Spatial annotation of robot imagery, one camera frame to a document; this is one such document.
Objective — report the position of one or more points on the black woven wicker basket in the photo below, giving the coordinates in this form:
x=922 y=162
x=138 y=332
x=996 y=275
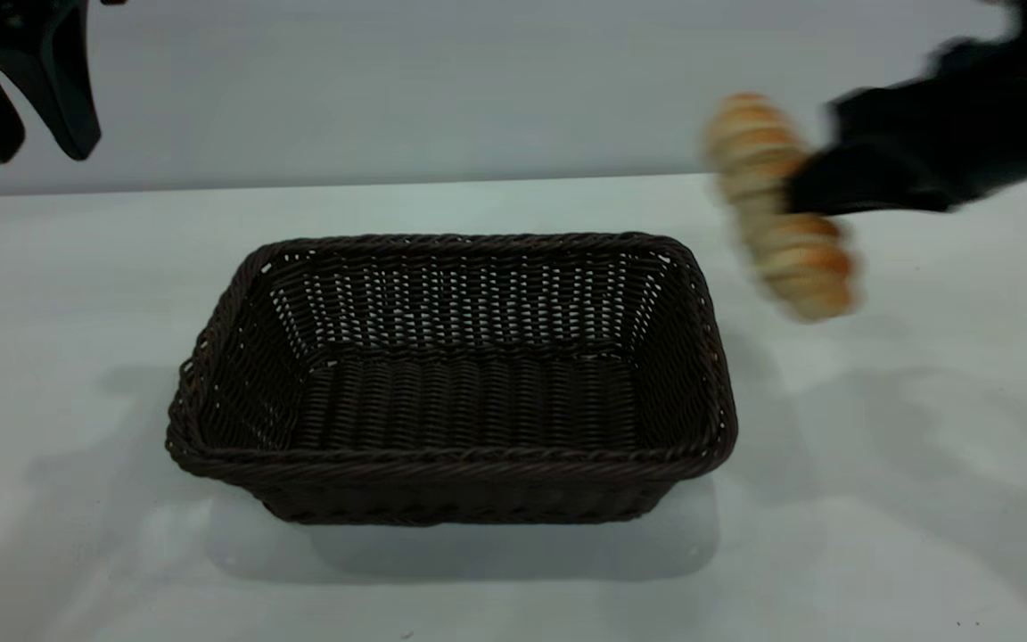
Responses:
x=460 y=401

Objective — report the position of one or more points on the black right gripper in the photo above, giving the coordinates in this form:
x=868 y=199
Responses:
x=977 y=125

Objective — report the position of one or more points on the golden ridged bread roll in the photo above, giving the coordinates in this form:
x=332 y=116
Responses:
x=781 y=214

